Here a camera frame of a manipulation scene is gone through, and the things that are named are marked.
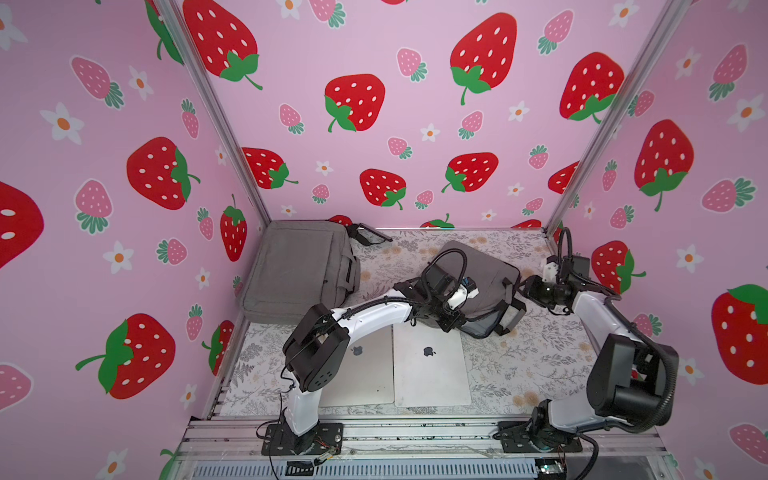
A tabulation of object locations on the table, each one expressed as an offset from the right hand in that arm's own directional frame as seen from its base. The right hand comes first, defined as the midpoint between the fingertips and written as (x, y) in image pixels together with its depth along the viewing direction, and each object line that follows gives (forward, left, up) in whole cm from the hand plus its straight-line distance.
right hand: (518, 288), depth 90 cm
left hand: (-12, +17, +1) cm, 21 cm away
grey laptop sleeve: (-6, +8, -3) cm, 11 cm away
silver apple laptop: (-25, +45, -11) cm, 52 cm away
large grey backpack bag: (+6, +74, -3) cm, 74 cm away
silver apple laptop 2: (-22, +26, -12) cm, 36 cm away
